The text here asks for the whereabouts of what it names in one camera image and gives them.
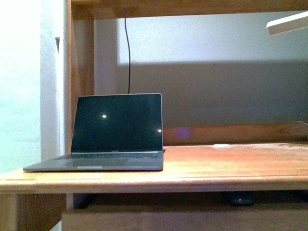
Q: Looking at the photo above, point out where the black Logitech wireless mouse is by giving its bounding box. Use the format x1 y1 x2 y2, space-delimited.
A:
225 191 255 206

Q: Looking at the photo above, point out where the grey open laptop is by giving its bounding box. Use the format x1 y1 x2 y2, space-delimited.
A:
24 93 164 173

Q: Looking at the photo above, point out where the white round sticker on desk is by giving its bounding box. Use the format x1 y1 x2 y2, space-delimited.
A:
213 144 230 148

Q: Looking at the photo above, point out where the wooden desk with hutch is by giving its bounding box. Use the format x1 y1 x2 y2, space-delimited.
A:
0 0 308 231

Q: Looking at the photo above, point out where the wooden pull-out keyboard tray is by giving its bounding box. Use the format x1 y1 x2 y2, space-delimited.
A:
62 204 308 231

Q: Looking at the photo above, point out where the white desk lamp head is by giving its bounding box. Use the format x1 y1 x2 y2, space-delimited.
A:
266 12 308 35

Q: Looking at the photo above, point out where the black hanging cable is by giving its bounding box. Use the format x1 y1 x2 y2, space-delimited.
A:
124 17 132 94

